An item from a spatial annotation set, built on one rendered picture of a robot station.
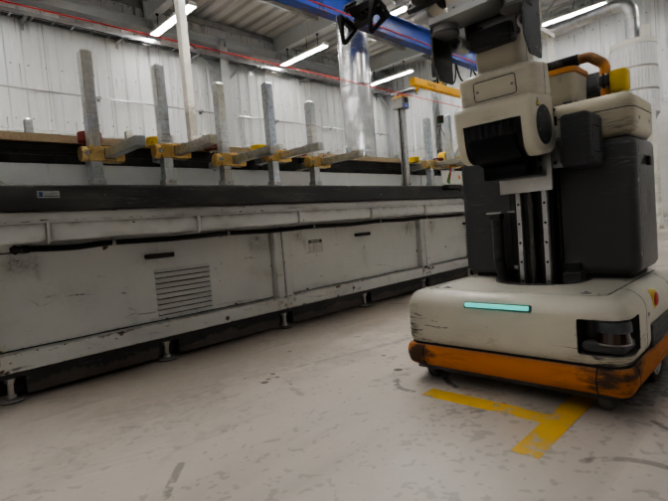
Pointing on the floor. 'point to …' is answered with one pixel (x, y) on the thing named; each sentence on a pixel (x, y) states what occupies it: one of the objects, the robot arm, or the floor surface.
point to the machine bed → (197, 270)
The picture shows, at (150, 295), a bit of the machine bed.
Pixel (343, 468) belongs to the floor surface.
